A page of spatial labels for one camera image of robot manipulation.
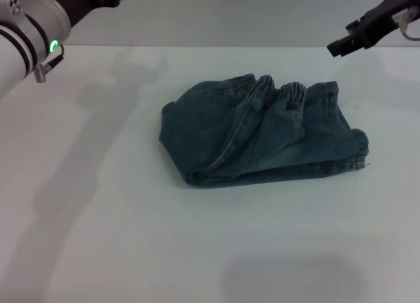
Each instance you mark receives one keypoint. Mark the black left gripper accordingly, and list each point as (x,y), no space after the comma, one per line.
(85,3)

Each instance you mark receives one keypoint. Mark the blue denim shorts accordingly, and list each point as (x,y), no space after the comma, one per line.
(262,135)

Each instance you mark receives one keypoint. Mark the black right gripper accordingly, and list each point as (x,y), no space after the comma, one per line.
(384,17)

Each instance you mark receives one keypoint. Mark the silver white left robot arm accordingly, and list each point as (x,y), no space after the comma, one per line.
(29,40)

